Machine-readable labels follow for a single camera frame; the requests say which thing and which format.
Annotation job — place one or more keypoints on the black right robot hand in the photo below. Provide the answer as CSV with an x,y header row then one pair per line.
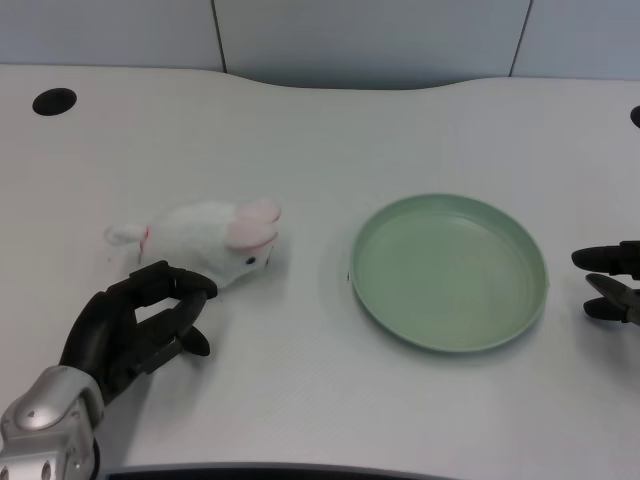
x,y
612,280

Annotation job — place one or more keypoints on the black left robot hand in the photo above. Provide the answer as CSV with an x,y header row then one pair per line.
x,y
107,320

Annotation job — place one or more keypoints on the white plush rabbit doll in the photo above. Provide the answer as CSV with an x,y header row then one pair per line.
x,y
210,240

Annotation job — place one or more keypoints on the green round plate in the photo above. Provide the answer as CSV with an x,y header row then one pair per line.
x,y
447,275

